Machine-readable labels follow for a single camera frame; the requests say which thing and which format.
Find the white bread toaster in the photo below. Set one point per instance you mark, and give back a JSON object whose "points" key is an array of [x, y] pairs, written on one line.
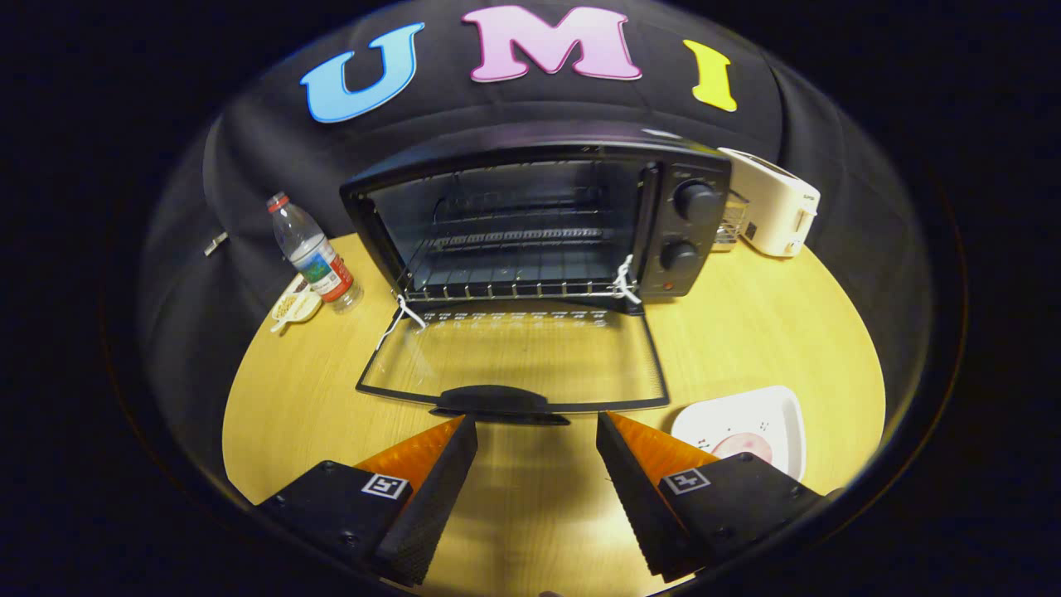
{"points": [[775, 207]]}

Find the white food tray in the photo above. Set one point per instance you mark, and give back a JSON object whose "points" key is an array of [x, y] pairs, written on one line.
{"points": [[775, 414]]}

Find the black toaster oven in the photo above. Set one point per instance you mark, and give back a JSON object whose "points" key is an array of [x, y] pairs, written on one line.
{"points": [[695, 230]]}

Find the red meat patty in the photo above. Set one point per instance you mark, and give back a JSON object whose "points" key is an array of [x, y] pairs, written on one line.
{"points": [[742, 448]]}

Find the silver metal clip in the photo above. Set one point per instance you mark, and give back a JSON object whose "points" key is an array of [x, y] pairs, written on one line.
{"points": [[216, 244]]}

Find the small cream dish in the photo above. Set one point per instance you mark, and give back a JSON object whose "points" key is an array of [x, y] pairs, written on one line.
{"points": [[294, 307]]}

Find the glass toaster oven door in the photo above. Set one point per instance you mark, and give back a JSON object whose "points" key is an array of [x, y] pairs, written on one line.
{"points": [[497, 402]]}

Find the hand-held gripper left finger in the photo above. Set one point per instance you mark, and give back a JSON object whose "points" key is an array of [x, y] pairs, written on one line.
{"points": [[431, 497]]}

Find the clear plastic water bottle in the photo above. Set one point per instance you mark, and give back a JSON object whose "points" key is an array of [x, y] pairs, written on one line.
{"points": [[319, 265]]}

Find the black oven knob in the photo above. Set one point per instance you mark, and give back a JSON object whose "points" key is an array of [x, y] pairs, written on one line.
{"points": [[696, 201], [680, 255]]}

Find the black backdrop cloth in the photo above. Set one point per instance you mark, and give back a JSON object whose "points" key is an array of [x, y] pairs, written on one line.
{"points": [[249, 166]]}

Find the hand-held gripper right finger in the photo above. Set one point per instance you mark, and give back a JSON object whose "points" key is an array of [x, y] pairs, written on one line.
{"points": [[634, 497]]}

